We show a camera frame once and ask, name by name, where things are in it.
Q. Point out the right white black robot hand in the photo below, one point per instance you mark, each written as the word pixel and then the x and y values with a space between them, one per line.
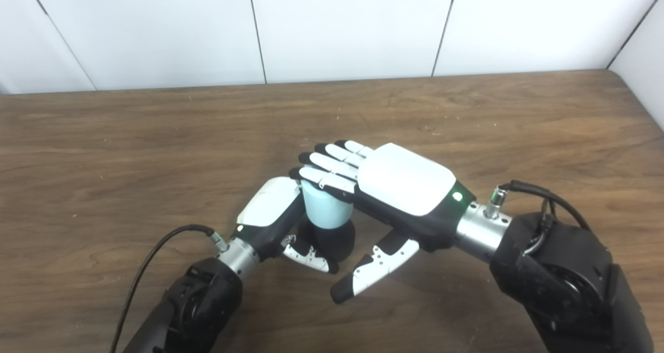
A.
pixel 404 181

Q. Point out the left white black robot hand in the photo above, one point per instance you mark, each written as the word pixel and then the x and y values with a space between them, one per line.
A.
pixel 270 202

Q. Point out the black nozzle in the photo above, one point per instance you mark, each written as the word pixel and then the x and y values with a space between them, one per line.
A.
pixel 337 241

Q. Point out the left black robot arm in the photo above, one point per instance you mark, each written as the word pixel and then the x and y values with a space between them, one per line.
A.
pixel 197 306

